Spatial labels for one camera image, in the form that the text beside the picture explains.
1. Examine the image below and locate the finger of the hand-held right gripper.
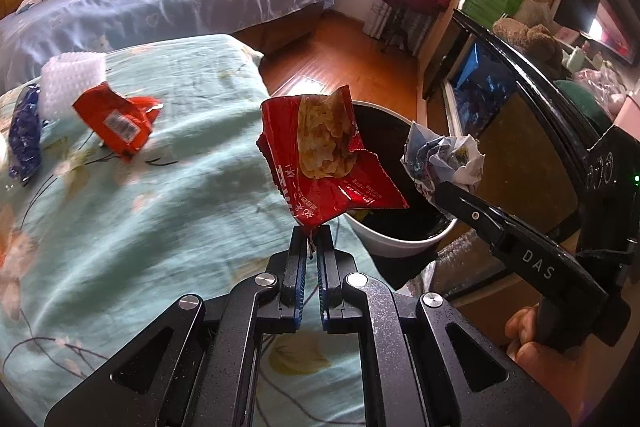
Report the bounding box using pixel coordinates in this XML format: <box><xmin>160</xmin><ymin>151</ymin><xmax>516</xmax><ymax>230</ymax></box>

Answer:
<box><xmin>432</xmin><ymin>182</ymin><xmax>507</xmax><ymax>253</ymax></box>

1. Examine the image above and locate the green cloth bundle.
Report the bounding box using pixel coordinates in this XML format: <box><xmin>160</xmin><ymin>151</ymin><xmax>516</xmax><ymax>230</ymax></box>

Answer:
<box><xmin>555</xmin><ymin>79</ymin><xmax>608</xmax><ymax>128</ymax></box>

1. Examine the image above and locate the red chip bag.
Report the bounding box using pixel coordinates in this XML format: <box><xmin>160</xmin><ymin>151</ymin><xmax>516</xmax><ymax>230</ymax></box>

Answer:
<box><xmin>256</xmin><ymin>86</ymin><xmax>412</xmax><ymax>228</ymax></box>

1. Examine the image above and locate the black television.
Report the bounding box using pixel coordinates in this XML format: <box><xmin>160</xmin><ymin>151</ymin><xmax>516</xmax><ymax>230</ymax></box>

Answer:
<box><xmin>555</xmin><ymin>0</ymin><xmax>640</xmax><ymax>68</ymax></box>

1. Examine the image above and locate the black glass cabinet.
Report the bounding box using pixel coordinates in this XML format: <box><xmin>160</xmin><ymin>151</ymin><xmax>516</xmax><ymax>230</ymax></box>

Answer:
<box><xmin>422</xmin><ymin>9</ymin><xmax>616</xmax><ymax>308</ymax></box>

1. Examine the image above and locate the white black waste bin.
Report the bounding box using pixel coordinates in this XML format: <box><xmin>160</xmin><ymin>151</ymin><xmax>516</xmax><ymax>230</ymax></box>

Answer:
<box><xmin>345</xmin><ymin>103</ymin><xmax>458</xmax><ymax>293</ymax></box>

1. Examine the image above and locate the brown teddy bear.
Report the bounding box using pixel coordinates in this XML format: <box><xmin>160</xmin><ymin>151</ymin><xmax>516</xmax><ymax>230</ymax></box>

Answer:
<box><xmin>492</xmin><ymin>17</ymin><xmax>563</xmax><ymax>65</ymax></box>

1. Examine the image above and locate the person's right hand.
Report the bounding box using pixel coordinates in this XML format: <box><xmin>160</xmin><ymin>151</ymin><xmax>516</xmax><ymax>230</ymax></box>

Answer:
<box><xmin>504</xmin><ymin>304</ymin><xmax>601</xmax><ymax>408</ymax></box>

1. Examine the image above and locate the blue patterned wrapper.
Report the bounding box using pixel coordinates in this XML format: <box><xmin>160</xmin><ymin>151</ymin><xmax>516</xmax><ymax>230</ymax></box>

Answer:
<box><xmin>7</xmin><ymin>84</ymin><xmax>43</xmax><ymax>186</ymax></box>

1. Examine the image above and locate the orange red snack wrapper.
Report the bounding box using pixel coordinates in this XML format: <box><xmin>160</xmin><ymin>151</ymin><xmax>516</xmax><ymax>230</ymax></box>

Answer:
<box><xmin>72</xmin><ymin>82</ymin><xmax>163</xmax><ymax>164</ymax></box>

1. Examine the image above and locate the bed with blue sheet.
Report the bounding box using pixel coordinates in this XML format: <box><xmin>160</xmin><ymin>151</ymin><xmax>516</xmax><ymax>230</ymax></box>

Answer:
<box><xmin>0</xmin><ymin>0</ymin><xmax>335</xmax><ymax>92</ymax></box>

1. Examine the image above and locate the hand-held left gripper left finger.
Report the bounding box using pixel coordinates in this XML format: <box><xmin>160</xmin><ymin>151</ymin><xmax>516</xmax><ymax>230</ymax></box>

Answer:
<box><xmin>44</xmin><ymin>227</ymin><xmax>307</xmax><ymax>427</ymax></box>

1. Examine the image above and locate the printed paper wrapper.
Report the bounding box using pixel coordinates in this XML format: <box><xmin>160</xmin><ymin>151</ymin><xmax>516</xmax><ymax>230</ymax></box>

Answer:
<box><xmin>400</xmin><ymin>121</ymin><xmax>487</xmax><ymax>202</ymax></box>

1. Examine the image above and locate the pink plastic bag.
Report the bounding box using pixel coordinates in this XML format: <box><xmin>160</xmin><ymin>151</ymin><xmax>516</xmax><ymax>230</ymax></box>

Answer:
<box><xmin>572</xmin><ymin>57</ymin><xmax>631</xmax><ymax>108</ymax></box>

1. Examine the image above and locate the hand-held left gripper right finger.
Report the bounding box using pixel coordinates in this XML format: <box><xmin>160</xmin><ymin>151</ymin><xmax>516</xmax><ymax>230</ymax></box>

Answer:
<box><xmin>315</xmin><ymin>227</ymin><xmax>571</xmax><ymax>427</ymax></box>

